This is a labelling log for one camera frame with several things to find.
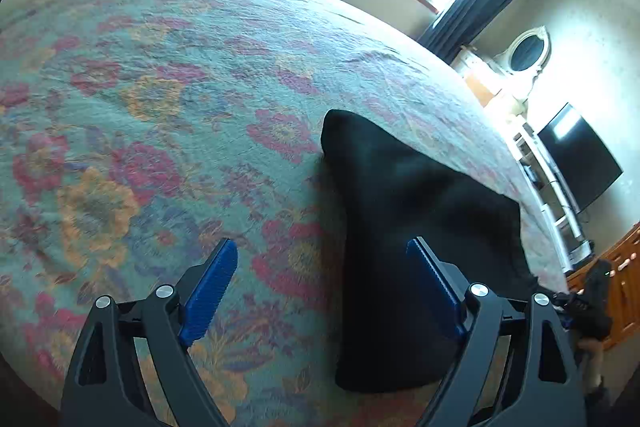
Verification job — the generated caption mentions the brown wooden wardrobe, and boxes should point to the brown wooden wardrobe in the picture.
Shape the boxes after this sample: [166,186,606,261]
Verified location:
[567,222,640,351]

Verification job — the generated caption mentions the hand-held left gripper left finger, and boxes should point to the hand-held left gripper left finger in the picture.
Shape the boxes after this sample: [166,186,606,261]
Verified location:
[60,238,239,427]

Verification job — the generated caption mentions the white television cabinet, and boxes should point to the white television cabinet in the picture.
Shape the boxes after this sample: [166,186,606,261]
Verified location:
[510,117,594,276]

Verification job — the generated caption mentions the black pants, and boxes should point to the black pants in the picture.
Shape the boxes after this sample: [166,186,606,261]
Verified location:
[320,108,539,394]

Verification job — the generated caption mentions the black flat television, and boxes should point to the black flat television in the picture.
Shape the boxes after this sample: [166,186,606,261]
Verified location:
[537,103,624,214]

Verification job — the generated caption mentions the white dressing table with mirror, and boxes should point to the white dressing table with mirror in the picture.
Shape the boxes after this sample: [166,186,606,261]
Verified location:
[452,26,552,120]

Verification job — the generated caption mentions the floral bedspread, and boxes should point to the floral bedspread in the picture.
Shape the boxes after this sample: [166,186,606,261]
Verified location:
[0,0,568,427]

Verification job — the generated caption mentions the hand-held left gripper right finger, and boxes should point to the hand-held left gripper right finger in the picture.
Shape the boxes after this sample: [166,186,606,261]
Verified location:
[406,237,587,427]

